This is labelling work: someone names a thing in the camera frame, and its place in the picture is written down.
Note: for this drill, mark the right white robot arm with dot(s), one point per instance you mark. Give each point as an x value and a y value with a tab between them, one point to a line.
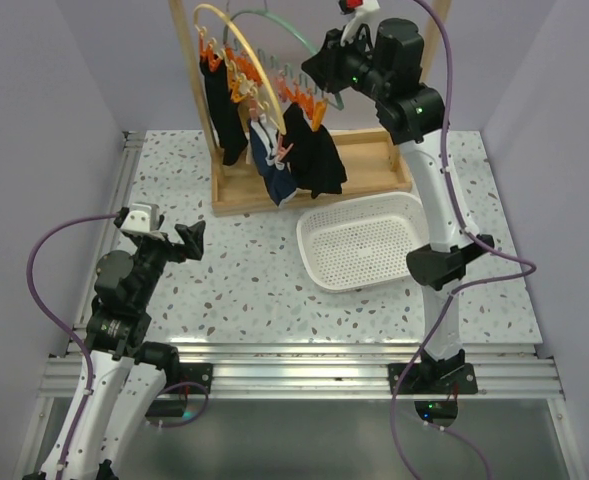
385	66

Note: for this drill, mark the black underwear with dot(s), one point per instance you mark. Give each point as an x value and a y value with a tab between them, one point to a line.
313	158

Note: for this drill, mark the black sock on yellow hanger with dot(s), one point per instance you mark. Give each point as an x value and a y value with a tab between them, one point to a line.
223	111

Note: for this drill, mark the wooden drying rack frame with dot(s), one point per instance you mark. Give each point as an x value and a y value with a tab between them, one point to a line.
374	165

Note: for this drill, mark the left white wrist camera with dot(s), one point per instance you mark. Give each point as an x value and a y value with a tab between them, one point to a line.
140	219

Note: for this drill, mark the yellow clip hanger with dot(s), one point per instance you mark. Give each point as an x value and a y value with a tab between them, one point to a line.
247	79

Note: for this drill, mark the navy blue underwear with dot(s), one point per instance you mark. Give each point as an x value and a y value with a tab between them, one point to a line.
266	142

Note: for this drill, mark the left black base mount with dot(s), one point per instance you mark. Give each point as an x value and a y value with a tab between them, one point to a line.
185	398

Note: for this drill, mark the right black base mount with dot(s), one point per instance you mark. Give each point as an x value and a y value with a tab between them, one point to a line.
436	398

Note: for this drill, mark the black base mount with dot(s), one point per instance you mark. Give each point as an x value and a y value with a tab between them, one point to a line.
436	398
185	398

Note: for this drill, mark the aluminium rail frame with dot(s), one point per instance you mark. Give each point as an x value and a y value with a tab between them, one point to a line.
251	309

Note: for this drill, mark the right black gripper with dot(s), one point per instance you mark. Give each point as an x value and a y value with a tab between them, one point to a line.
325	65

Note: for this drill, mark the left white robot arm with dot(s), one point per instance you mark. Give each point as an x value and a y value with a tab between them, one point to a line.
122	373

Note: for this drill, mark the white perforated plastic basket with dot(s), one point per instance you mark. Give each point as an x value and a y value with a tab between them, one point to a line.
361	242

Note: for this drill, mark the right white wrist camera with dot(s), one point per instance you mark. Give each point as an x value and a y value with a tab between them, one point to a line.
359	13

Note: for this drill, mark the green clip hanger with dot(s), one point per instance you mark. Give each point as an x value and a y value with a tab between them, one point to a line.
280	21

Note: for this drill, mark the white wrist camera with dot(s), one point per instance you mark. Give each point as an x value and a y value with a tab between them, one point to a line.
140	219
359	13

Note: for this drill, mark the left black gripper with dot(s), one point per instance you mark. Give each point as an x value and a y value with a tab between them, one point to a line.
191	236

